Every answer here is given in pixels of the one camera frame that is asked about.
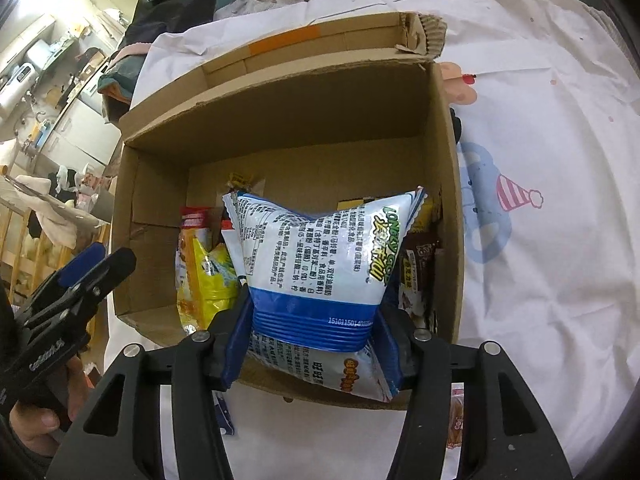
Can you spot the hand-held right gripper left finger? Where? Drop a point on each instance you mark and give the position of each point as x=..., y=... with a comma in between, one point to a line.
x=234, y=342

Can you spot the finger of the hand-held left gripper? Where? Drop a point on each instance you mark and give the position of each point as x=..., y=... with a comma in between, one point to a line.
x=82, y=262
x=107, y=275

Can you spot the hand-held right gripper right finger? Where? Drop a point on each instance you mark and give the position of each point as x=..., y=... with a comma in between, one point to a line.
x=391, y=347

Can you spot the yellow snack packet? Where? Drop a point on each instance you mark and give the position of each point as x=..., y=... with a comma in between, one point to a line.
x=215, y=285

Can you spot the brown chocolate packet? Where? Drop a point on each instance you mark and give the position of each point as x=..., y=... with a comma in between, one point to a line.
x=417, y=270

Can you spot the white red chips packet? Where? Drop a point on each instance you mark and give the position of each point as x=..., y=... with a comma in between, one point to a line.
x=192, y=220

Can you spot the white blue snack bag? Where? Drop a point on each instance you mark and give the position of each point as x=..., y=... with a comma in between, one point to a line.
x=310, y=260

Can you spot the brown cardboard box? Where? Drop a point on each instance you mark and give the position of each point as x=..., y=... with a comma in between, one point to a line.
x=300, y=110

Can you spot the person's left forearm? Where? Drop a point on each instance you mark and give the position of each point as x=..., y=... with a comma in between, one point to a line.
x=27, y=452

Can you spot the person's left hand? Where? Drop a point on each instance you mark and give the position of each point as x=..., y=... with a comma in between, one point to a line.
x=35, y=417

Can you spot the beige towel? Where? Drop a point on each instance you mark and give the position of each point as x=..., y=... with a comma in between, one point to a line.
x=50, y=215

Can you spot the clear wrapped brown snack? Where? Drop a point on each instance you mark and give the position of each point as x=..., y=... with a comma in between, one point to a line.
x=457, y=420

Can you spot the white cabinet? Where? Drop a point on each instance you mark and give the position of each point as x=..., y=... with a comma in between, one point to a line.
x=85, y=130

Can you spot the white printed bed sheet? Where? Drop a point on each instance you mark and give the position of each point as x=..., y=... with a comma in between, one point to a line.
x=540, y=260

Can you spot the green pink cloth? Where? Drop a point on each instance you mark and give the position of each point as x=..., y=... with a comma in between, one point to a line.
x=120, y=80

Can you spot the white kitchen appliance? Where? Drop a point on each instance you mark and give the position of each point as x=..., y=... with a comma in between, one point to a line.
x=17, y=85

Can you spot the black plastic bag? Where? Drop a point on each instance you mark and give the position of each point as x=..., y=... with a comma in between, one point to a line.
x=456, y=125

